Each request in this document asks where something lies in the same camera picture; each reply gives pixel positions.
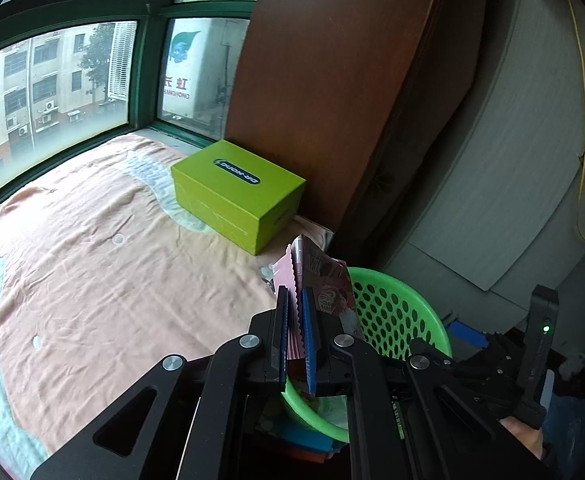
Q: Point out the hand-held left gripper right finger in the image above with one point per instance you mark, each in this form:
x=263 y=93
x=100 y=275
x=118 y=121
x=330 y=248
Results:
x=311 y=350

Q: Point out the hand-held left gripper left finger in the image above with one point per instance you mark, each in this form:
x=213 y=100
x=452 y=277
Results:
x=282 y=350

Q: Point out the green perforated plastic basket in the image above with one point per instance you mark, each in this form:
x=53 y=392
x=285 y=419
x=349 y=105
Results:
x=297 y=407

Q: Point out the reddish printed snack wrapper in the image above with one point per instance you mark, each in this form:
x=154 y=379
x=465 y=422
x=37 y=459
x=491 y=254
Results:
x=330 y=290

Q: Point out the person's right forearm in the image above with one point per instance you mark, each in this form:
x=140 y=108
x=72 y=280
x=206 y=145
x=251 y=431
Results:
x=522 y=435

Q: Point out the white plastic bottle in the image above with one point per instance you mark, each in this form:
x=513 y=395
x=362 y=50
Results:
x=574 y=364

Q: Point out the clear plastic scrap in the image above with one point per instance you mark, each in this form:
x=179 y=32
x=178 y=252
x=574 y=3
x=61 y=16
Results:
x=268 y=272

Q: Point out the blue flat box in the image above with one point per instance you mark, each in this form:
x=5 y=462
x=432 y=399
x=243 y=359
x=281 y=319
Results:
x=307 y=440

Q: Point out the person's leg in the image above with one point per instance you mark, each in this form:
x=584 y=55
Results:
x=572 y=430

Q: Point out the lime green cardboard box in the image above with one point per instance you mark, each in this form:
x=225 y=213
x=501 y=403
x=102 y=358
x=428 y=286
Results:
x=232 y=195

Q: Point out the pink printed blanket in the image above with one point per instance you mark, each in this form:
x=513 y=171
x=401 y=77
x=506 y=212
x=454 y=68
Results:
x=97 y=285

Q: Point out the brown wooden panel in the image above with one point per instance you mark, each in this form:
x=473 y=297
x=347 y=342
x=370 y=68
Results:
x=322 y=85

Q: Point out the green window frame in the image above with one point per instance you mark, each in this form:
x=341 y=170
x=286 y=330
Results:
x=147 y=70

